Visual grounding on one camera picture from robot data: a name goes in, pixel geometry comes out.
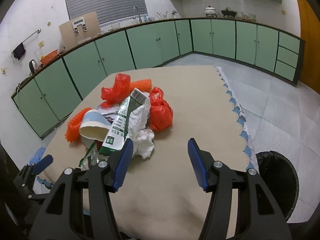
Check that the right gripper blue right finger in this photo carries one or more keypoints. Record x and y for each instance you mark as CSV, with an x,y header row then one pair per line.
x,y
202,162

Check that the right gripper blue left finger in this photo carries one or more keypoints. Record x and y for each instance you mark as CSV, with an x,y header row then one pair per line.
x,y
118,164

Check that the green white milk carton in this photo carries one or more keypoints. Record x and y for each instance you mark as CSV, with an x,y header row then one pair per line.
x,y
116,135

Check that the green clear plastic wrapper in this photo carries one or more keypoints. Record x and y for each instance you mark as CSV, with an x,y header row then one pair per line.
x,y
92,157

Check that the white tissue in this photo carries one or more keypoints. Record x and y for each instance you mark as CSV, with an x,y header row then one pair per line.
x,y
138,132

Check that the blue white paper cup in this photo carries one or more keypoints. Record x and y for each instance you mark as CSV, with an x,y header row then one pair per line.
x,y
94,127

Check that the colourful snack wrapper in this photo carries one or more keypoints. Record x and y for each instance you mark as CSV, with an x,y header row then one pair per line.
x,y
109,113

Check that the orange foam net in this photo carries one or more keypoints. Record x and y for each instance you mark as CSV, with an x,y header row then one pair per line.
x,y
72,134

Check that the red plastic bag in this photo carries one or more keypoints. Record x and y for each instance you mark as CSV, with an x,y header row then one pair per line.
x,y
161,114
117,93

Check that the orange foam net sleeve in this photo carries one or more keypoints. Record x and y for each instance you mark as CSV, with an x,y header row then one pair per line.
x,y
142,85

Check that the black trash bin with bag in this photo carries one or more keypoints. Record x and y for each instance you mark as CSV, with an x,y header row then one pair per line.
x,y
281,178

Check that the green lower kitchen cabinets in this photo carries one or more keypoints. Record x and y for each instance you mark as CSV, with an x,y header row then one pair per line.
x,y
51,94

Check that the blue plastic bag on floor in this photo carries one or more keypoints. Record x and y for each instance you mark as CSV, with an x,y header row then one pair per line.
x,y
37,156

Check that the beige tablecloth with blue trim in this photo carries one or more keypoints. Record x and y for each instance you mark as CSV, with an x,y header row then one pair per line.
x,y
160,197

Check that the steel electric kettle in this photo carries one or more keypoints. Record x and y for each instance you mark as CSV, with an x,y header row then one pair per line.
x,y
33,65

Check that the orange plastic basket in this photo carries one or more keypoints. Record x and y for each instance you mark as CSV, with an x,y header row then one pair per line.
x,y
48,58

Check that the dark hanging towel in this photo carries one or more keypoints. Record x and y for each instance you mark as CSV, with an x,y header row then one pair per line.
x,y
19,51

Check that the brown cardboard board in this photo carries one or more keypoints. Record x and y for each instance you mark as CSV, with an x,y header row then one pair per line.
x,y
79,30

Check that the brown wooden door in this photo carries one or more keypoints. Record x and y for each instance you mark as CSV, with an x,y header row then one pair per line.
x,y
309,25

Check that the chrome sink faucet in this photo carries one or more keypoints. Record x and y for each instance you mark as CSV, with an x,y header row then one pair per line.
x,y
136,14

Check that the white cooking pot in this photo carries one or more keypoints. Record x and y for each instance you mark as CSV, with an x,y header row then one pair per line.
x,y
210,11

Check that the black wok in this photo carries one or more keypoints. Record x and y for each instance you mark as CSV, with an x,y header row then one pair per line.
x,y
228,13

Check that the chrome towel rail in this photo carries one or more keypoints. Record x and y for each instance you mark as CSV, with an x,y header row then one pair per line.
x,y
31,35

